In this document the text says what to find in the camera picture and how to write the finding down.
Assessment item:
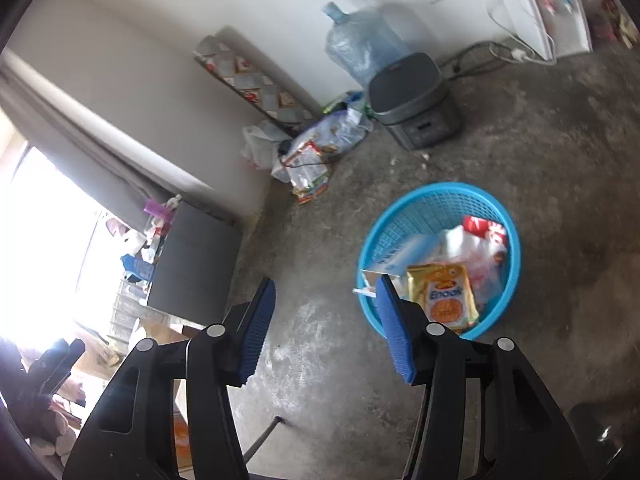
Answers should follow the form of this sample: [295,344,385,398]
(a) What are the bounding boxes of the folded patterned board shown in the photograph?
[193,35,321,132]

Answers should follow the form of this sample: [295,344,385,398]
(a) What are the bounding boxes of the metal table leg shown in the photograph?
[244,414,287,462]

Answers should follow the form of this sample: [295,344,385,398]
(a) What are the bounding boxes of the colourful packet heap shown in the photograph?
[592,0,640,49]

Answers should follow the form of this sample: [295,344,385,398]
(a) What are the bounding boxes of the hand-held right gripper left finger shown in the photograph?
[62,276,277,480]

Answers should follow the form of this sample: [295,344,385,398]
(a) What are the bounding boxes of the white water dispenser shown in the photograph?
[481,0,594,62]

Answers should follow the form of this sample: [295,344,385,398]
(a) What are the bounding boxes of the grey rice cooker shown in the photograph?
[367,52,463,152]

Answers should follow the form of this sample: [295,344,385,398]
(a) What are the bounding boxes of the large blue water jug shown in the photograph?
[321,1,412,89]

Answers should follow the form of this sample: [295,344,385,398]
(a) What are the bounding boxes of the blue plastic basket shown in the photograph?
[357,182,522,341]

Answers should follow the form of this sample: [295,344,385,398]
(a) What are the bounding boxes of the yellow snack package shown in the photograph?
[405,261,481,332]

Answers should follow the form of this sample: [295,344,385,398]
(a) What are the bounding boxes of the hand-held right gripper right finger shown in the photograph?
[375,274,593,480]

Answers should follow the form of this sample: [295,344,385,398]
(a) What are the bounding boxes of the grey curtain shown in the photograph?
[0,50,237,227]

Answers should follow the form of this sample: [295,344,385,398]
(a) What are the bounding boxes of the red white large bag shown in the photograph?
[461,215,509,262]

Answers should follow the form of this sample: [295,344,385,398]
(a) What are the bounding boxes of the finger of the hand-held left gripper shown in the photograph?
[47,338,87,376]

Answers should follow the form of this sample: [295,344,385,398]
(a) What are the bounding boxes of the blue detergent bottle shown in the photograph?
[120,253,157,284]

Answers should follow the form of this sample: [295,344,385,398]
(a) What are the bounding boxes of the power cable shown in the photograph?
[439,40,557,79]

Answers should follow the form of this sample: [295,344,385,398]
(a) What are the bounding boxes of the clear bag of packets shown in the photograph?
[299,109,374,157]

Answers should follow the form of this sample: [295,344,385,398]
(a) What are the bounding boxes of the white shopping bag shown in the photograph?
[241,120,287,169]

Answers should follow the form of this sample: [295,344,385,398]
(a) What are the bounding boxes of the purple bottle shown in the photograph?
[143,198,174,222]

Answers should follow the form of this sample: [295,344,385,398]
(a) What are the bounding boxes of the grey cabinet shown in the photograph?
[144,200,244,327]

